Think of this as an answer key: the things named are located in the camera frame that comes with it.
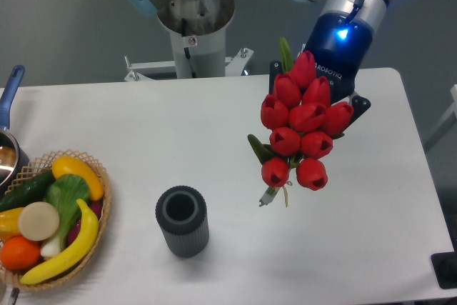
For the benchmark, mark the black device at table edge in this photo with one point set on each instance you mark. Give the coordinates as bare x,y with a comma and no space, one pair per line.
444,266

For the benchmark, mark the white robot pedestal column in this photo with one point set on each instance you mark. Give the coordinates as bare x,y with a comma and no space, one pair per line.
197,27

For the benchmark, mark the white metal mounting frame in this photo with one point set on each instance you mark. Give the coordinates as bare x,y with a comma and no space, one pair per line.
190,68

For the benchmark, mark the grey ribbed vase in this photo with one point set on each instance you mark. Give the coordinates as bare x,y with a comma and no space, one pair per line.
181,213

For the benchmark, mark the yellow bell pepper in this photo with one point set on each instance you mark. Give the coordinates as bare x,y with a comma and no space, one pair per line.
9,223

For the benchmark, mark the blue handled saucepan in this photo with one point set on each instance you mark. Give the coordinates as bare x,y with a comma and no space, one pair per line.
13,158

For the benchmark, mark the orange fruit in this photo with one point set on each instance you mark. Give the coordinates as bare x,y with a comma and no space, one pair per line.
19,253

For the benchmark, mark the woven wicker basket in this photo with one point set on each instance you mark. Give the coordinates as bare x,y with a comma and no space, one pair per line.
36,167

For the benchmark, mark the green cucumber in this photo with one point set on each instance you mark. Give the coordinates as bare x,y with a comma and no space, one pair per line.
30,191

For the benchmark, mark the green bok choy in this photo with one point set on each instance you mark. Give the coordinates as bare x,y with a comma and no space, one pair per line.
62,195

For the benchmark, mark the beige round disc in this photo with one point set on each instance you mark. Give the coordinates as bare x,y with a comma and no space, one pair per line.
38,221

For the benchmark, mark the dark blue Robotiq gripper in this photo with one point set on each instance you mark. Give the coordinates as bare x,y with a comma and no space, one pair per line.
338,49

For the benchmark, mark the red tulip bouquet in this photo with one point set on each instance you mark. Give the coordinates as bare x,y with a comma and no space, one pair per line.
303,122

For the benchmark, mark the yellow squash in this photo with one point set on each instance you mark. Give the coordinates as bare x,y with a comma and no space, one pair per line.
71,165

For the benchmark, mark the yellow banana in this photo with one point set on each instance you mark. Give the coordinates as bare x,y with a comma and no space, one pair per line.
71,255

